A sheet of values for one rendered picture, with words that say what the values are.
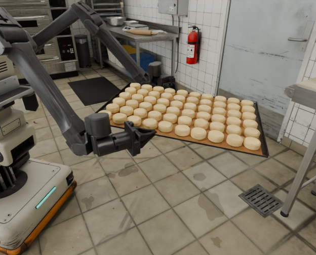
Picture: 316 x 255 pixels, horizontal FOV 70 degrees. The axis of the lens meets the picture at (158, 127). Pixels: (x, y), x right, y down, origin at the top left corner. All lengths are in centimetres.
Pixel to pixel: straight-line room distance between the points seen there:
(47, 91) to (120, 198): 132
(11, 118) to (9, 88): 17
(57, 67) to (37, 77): 396
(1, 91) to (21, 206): 71
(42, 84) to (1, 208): 112
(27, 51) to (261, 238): 166
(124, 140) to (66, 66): 410
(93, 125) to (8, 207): 115
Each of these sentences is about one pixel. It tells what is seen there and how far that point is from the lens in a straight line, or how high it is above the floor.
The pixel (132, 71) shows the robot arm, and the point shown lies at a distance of 120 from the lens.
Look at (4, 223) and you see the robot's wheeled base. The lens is 164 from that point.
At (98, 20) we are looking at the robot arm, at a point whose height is 129.
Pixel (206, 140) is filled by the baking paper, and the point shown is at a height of 99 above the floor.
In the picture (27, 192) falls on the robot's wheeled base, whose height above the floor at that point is 28.
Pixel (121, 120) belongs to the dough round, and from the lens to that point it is 79.
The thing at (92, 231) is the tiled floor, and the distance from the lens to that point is 176.
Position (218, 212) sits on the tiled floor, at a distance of 185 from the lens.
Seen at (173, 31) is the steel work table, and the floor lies 92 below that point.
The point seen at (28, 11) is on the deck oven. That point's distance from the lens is 455.
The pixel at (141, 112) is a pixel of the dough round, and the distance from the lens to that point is 84.
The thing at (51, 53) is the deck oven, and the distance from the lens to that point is 462.
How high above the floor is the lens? 140
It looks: 31 degrees down
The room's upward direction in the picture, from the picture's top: straight up
